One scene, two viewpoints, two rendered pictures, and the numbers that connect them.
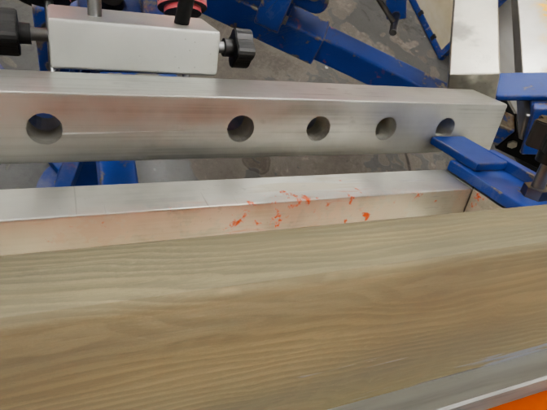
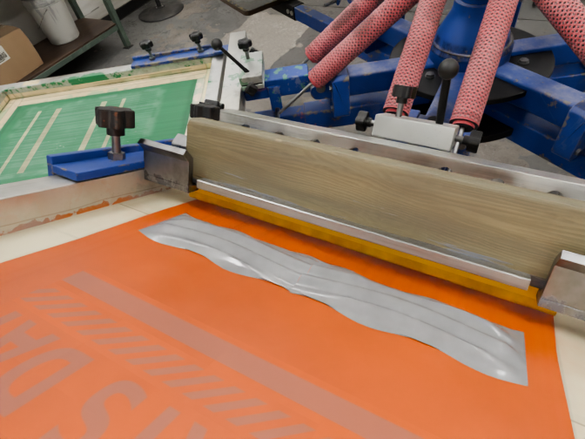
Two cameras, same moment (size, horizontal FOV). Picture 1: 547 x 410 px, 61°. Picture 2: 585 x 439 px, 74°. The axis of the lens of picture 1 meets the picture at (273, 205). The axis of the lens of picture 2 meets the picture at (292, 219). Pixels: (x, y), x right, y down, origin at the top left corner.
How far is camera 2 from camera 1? 0.31 m
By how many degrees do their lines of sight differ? 47
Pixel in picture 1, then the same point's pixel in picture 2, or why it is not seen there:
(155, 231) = not seen: hidden behind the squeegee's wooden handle
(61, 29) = (379, 119)
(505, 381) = (448, 253)
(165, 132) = not seen: hidden behind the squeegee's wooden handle
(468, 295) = (426, 194)
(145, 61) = (413, 138)
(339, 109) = (514, 177)
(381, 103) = (549, 179)
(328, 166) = not seen: outside the picture
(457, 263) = (419, 174)
